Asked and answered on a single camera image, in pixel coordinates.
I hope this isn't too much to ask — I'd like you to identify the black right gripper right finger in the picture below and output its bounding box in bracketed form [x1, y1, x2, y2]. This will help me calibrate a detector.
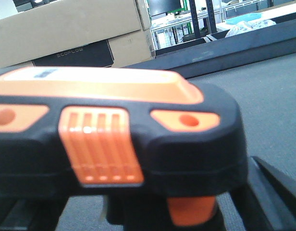
[230, 156, 296, 231]

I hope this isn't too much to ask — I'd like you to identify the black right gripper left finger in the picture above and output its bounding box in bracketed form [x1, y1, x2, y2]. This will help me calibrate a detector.
[0, 190, 69, 231]

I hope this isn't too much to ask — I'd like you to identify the orange black barcode scanner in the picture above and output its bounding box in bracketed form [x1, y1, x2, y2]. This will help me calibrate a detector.
[0, 67, 247, 231]

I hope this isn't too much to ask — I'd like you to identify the large cardboard box black print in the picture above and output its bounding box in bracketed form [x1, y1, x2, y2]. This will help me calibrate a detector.
[0, 0, 155, 68]

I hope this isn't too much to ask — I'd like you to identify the crumpled white plastic bag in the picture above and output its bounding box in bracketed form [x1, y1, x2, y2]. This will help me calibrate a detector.
[225, 19, 276, 38]

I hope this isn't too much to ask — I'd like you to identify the dark grey table rail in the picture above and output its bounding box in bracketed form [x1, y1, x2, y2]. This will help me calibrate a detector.
[129, 19, 296, 78]

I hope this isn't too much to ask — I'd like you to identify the black vertical post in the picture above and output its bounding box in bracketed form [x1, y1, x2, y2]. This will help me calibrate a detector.
[189, 0, 201, 39]

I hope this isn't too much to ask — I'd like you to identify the white wire shelf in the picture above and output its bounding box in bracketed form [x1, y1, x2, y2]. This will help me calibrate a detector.
[151, 9, 222, 50]

